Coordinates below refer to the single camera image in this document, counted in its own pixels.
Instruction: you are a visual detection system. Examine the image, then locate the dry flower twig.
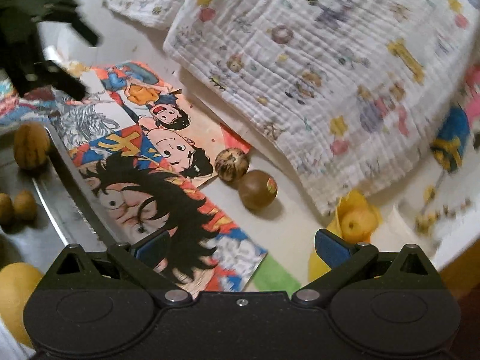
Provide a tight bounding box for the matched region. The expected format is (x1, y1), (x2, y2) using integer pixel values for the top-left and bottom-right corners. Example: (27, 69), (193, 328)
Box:
(414, 184), (473, 235)

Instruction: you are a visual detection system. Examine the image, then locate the yellow fruit in bowl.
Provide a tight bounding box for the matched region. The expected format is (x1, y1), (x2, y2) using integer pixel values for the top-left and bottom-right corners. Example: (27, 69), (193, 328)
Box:
(340, 209), (379, 244)

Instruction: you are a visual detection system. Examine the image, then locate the striped tan melon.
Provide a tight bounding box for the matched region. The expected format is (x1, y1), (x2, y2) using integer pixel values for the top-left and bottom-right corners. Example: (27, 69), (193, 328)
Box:
(14, 122), (50, 171)

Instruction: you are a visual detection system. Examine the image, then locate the colourful cartoon poster mat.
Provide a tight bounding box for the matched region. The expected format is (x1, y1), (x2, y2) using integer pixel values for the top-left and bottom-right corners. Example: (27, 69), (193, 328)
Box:
(1, 61), (266, 295)

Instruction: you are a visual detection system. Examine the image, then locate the dark striped round fruit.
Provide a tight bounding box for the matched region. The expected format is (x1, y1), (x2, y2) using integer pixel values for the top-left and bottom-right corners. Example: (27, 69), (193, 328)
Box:
(214, 148), (250, 183)

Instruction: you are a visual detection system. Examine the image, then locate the yellow plastic bowl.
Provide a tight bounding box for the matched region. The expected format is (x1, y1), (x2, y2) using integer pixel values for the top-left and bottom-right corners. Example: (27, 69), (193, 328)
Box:
(307, 189), (383, 282)

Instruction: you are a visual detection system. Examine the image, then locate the cartoon print cloth right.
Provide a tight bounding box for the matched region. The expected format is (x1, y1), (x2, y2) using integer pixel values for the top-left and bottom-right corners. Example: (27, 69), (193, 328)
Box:
(164, 0), (479, 214)

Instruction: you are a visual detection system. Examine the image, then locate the yellow lemon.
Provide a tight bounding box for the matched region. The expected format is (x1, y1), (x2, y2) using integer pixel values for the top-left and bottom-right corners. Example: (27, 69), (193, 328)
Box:
(1, 262), (43, 349)

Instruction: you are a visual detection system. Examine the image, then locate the brown round fruit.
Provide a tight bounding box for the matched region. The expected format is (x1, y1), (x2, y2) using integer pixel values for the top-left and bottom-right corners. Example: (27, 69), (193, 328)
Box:
(238, 170), (278, 211)

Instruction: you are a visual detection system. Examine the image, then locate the metal tray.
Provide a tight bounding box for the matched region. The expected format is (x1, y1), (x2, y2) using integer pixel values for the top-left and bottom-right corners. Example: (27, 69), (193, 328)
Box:
(1, 124), (127, 272)

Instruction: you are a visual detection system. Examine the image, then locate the colourful cartoon wall drawing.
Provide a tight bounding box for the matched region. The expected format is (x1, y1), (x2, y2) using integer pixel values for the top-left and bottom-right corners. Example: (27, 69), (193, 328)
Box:
(430, 63), (479, 173)

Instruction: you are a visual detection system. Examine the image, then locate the small brown fruit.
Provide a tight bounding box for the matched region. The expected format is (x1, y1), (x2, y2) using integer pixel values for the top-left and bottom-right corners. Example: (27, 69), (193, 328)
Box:
(0, 193), (14, 224)
(13, 190), (38, 222)

